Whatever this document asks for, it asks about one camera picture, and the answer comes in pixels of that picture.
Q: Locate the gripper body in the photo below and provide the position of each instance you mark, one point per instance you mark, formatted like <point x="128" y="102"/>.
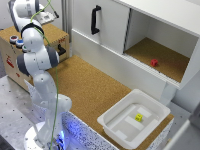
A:
<point x="45" y="17"/>

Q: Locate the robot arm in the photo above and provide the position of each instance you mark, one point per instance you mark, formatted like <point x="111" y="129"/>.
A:
<point x="36" y="63"/>

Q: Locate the blue button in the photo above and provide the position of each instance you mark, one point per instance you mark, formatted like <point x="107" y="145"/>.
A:
<point x="19" y="42"/>

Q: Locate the green button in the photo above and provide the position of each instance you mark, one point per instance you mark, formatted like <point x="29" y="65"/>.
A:
<point x="24" y="48"/>

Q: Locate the red button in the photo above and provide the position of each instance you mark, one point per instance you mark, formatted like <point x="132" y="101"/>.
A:
<point x="13" y="39"/>

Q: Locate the wooden drawer box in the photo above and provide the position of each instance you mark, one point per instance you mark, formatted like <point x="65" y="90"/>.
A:
<point x="10" y="63"/>

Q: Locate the white sliding door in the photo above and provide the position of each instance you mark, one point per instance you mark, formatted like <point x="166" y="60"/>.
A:
<point x="111" y="23"/>

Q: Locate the white cabinet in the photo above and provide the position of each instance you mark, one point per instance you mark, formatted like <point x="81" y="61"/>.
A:
<point x="110" y="66"/>

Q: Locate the pink block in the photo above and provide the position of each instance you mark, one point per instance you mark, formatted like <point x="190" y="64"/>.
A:
<point x="154" y="62"/>

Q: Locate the yellow block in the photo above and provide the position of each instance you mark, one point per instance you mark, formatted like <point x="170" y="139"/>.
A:
<point x="138" y="117"/>

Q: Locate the white plastic box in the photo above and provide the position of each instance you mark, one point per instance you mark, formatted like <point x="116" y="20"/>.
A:
<point x="133" y="128"/>

